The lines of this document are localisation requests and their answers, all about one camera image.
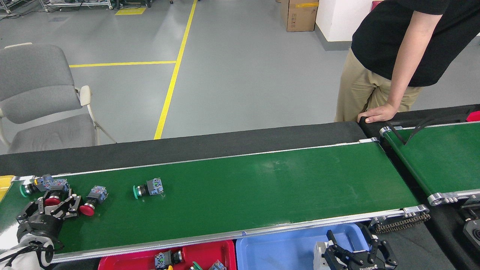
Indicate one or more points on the person's right forearm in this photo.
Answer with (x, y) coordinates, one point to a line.
(401, 82)

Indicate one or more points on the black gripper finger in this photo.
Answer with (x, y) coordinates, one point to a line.
(71, 208)
(384, 251)
(337, 257)
(32, 212)

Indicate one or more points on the red plastic tray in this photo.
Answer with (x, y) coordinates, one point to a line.
(127, 262)

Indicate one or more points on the brown cardboard box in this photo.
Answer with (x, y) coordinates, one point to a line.
(300, 17)

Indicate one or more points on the person's right hand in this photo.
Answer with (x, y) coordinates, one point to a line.
(380, 112)

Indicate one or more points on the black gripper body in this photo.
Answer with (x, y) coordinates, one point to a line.
(39, 225)
(369, 264)

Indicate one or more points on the green push button switch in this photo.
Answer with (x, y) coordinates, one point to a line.
(197, 266)
(154, 186)
(43, 182)

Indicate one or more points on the long green conveyor belt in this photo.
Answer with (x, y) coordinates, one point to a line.
(262, 187)

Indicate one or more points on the grey padded armchair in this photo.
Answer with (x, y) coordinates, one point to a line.
(37, 75)

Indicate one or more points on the narrow green conveyor belt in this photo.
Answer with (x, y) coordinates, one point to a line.
(442, 161)

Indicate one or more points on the blue plastic tray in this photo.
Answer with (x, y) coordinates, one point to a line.
(277, 251)

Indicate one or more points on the yellow plastic tray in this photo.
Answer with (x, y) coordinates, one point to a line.
(4, 185)

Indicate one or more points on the person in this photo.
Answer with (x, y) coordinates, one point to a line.
(375, 45)

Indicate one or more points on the red mushroom push button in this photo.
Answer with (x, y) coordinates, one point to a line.
(52, 201)
(87, 210)

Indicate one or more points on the white circuit breaker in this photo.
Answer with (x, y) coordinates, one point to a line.
(318, 258)

